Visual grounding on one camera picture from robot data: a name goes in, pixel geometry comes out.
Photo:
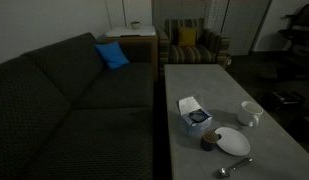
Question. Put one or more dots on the grey coffee table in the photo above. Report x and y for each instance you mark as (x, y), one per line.
(275, 154)

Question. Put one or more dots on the open blue tea box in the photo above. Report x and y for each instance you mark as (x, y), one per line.
(195, 118)

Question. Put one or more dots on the yellow cushion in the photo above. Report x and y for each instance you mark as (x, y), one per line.
(187, 36)

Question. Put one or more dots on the dark grey fabric sofa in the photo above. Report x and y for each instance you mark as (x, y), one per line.
(64, 115)

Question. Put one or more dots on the white plate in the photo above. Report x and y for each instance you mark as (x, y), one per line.
(232, 141)

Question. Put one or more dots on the white board on side table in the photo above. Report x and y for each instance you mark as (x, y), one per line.
(124, 31)

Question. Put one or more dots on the white lamp base bowl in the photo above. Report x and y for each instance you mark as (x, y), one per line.
(135, 25)

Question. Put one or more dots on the striped armchair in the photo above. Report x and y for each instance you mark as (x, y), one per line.
(211, 46)

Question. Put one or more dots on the metal spoon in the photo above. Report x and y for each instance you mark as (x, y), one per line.
(225, 172)

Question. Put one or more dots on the blue throw pillow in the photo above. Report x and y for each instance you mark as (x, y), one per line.
(112, 54)

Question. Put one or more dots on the dark office chair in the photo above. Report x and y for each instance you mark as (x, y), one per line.
(297, 31)

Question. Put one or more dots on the small blue mug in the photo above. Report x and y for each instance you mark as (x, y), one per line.
(209, 140)

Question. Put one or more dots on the large white mug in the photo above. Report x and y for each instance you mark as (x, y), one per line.
(249, 113)

